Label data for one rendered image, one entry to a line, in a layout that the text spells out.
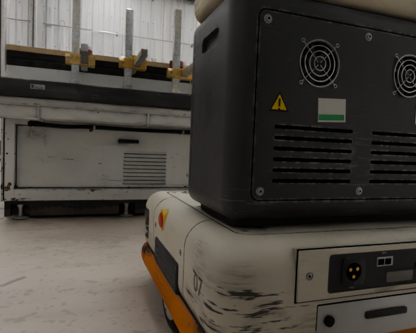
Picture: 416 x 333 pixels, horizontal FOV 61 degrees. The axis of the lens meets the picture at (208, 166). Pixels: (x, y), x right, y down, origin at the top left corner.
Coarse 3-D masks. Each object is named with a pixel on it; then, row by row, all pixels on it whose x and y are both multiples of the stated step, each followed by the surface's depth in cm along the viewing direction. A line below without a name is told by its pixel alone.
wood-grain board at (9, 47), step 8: (8, 48) 178; (16, 48) 179; (24, 48) 180; (32, 48) 182; (40, 48) 183; (64, 56) 187; (96, 56) 192; (104, 56) 193; (152, 64) 202; (160, 64) 204; (168, 64) 206
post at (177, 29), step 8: (176, 8) 185; (176, 16) 184; (176, 24) 185; (176, 32) 185; (176, 40) 185; (176, 48) 185; (176, 56) 186; (176, 64) 186; (176, 80) 186; (176, 88) 187
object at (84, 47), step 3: (81, 45) 147; (84, 45) 148; (87, 45) 148; (81, 48) 147; (84, 48) 148; (87, 48) 148; (81, 51) 148; (84, 51) 148; (87, 51) 148; (81, 54) 154; (84, 54) 154; (87, 54) 154; (81, 57) 160; (84, 57) 160; (87, 57) 159; (81, 60) 165; (84, 60) 165; (87, 60) 165; (81, 69) 186; (84, 69) 186; (87, 69) 186
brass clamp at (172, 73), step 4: (168, 68) 185; (172, 68) 185; (176, 68) 185; (168, 72) 184; (172, 72) 184; (176, 72) 185; (180, 72) 186; (168, 76) 185; (172, 76) 185; (176, 76) 186; (180, 76) 186; (188, 76) 188; (184, 80) 192; (188, 80) 191
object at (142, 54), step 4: (140, 52) 157; (144, 52) 156; (136, 56) 169; (140, 56) 158; (144, 56) 157; (136, 60) 169; (140, 60) 165; (144, 60) 165; (136, 64) 173; (140, 64) 173; (132, 72) 193
